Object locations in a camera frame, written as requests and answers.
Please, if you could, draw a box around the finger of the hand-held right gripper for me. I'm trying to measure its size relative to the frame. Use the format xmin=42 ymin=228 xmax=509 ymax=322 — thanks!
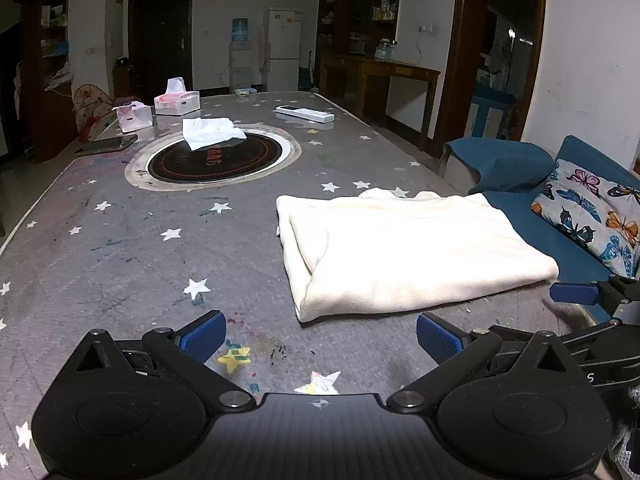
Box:
xmin=562 ymin=319 xmax=640 ymax=362
xmin=550 ymin=276 xmax=640 ymax=321

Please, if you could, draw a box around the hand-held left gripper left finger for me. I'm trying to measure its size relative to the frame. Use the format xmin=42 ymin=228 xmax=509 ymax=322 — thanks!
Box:
xmin=75 ymin=310 xmax=253 ymax=413

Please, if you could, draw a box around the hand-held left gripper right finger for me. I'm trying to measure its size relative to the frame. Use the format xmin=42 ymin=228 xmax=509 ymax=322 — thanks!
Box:
xmin=387 ymin=311 xmax=583 ymax=412

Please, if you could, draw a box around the cream garment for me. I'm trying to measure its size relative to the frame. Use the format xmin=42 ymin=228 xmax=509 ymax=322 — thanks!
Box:
xmin=276 ymin=187 xmax=560 ymax=323

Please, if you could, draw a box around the butterfly print cushion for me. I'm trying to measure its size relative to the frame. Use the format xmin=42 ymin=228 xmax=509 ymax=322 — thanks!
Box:
xmin=531 ymin=159 xmax=640 ymax=279

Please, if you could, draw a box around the grey star-printed tablecloth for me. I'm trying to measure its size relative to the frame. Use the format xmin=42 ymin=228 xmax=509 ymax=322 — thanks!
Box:
xmin=0 ymin=91 xmax=616 ymax=480

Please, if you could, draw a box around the blue sofa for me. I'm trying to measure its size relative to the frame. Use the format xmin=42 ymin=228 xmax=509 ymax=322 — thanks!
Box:
xmin=442 ymin=135 xmax=640 ymax=326

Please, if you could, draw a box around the round black built-in cooktop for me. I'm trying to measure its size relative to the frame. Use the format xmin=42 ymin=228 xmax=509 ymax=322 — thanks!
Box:
xmin=125 ymin=124 xmax=302 ymax=192

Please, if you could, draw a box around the small blue cabinet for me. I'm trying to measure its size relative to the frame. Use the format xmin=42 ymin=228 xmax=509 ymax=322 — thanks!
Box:
xmin=467 ymin=82 xmax=516 ymax=141

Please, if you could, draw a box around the crumpled white cloth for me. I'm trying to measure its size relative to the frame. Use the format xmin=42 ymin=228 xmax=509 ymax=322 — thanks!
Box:
xmin=181 ymin=117 xmax=248 ymax=151

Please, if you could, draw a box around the black smartphone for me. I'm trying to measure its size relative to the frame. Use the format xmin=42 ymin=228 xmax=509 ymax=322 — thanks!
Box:
xmin=74 ymin=134 xmax=139 ymax=155

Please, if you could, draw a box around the white plastic bag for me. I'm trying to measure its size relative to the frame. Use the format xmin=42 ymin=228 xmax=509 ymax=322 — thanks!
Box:
xmin=112 ymin=101 xmax=153 ymax=133

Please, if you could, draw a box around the pink white tissue box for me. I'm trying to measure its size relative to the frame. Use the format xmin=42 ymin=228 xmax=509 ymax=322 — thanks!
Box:
xmin=154 ymin=78 xmax=201 ymax=115

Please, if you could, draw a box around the white remote control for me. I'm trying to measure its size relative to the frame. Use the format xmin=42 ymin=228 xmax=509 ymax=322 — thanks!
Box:
xmin=275 ymin=105 xmax=335 ymax=124

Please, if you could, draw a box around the children's play tent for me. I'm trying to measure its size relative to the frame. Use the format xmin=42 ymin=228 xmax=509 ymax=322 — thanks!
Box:
xmin=72 ymin=83 xmax=121 ymax=143

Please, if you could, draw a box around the white water dispenser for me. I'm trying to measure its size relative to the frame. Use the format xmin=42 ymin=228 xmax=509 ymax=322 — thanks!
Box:
xmin=229 ymin=41 xmax=252 ymax=93

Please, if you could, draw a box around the dark wooden desk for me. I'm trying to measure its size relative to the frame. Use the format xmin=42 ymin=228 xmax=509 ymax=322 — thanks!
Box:
xmin=318 ymin=52 xmax=442 ymax=151

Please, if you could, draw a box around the dark wooden door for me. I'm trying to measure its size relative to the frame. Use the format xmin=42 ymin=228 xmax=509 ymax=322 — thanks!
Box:
xmin=127 ymin=0 xmax=194 ymax=103

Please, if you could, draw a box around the white refrigerator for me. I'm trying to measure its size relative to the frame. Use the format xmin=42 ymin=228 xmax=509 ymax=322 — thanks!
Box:
xmin=263 ymin=7 xmax=303 ymax=92

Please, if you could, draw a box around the dark wooden bookshelf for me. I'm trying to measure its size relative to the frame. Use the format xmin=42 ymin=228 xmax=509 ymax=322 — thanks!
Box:
xmin=15 ymin=0 xmax=76 ymax=163

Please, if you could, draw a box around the dark wooden display cabinet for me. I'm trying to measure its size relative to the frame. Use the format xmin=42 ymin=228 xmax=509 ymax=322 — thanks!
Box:
xmin=316 ymin=0 xmax=403 ymax=98

